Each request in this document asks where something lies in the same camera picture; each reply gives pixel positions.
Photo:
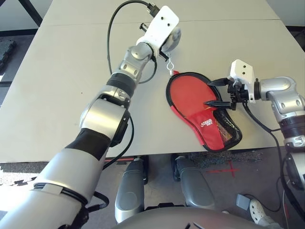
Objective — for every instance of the black and red paddle case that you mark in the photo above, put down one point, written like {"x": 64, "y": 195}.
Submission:
{"x": 202, "y": 128}

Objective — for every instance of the red floor tape cross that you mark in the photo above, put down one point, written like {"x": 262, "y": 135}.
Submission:
{"x": 232, "y": 169}

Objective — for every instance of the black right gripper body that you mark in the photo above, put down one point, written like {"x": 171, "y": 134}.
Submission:
{"x": 238, "y": 93}

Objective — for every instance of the grey foot pedal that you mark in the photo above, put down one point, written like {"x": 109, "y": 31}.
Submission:
{"x": 243, "y": 201}

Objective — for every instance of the grey interlocking foam mat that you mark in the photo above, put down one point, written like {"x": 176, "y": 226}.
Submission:
{"x": 16, "y": 176}

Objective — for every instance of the dark grey textured floor mat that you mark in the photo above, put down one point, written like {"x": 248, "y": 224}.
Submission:
{"x": 214, "y": 159}

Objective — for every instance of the grey right robot leg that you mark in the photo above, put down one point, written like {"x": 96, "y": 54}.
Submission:
{"x": 195, "y": 186}

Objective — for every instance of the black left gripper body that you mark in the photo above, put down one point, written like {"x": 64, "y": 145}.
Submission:
{"x": 162, "y": 53}

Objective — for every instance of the red ping-pong paddle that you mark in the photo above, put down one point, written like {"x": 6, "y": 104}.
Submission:
{"x": 188, "y": 93}

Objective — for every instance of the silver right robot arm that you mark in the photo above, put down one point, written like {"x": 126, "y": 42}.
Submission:
{"x": 286, "y": 102}

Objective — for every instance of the grey robot leg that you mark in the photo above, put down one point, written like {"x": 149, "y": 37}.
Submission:
{"x": 195, "y": 186}
{"x": 131, "y": 190}

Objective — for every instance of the grey left robot leg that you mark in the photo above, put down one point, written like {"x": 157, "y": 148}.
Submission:
{"x": 131, "y": 190}

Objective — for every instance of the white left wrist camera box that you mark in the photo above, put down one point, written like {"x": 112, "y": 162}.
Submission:
{"x": 162, "y": 26}

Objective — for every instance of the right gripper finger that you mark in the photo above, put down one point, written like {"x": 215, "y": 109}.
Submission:
{"x": 219, "y": 104}
{"x": 220, "y": 82}

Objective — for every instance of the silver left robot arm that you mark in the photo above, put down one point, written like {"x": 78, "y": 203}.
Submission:
{"x": 102, "y": 119}

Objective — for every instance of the black interlocking foam mat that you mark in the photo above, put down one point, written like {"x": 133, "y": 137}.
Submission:
{"x": 7, "y": 53}

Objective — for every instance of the grey trouser leg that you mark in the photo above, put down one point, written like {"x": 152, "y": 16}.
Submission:
{"x": 269, "y": 223}

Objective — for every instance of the grey robot torso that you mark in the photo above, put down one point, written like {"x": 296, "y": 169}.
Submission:
{"x": 186, "y": 219}

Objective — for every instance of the white perforated clog shoe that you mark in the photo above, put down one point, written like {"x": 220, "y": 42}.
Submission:
{"x": 257, "y": 211}

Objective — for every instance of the red floor tape outline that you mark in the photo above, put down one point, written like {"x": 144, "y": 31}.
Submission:
{"x": 116, "y": 160}

